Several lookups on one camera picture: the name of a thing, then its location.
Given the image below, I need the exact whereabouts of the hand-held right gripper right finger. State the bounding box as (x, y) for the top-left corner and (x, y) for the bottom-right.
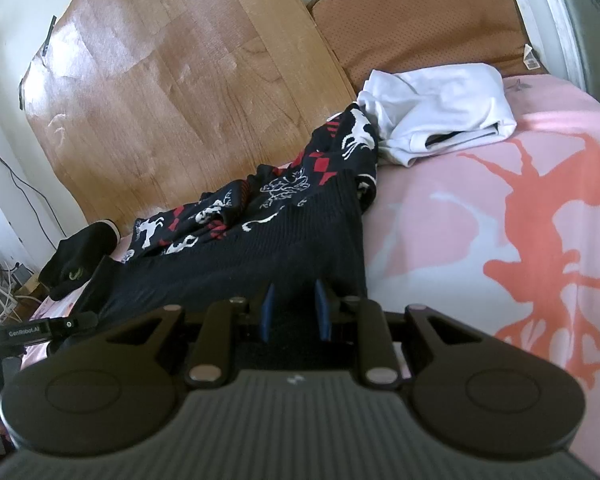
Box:
(313, 278), (486, 391)

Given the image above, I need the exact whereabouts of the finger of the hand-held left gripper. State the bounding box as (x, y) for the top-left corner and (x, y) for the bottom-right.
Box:
(50, 311), (99, 340)

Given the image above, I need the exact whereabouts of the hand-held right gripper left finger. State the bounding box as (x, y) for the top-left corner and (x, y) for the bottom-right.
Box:
(103, 282), (278, 391)

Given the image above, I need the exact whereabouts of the black red deer-pattern sweater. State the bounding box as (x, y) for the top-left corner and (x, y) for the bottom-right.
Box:
(72, 102), (381, 361)

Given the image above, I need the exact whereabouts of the black sock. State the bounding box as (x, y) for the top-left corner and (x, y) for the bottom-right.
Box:
(39, 220), (120, 302)

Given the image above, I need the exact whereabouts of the pink printed blanket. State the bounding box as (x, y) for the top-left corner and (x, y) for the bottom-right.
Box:
(10, 74), (600, 476)

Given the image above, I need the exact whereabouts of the wood-pattern board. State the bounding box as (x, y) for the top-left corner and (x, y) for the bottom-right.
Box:
(17, 0), (359, 228)

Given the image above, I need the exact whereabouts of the white garment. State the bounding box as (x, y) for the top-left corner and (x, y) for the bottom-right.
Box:
(357, 62), (519, 168)

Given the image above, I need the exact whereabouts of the brown cushion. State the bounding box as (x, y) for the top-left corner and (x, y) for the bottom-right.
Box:
(307, 0), (551, 92)

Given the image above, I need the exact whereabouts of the black cable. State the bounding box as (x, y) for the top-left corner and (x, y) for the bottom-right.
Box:
(0, 127), (67, 242)

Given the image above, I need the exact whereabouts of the white window frame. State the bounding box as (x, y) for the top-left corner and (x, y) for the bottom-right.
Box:
(527, 0), (597, 93)

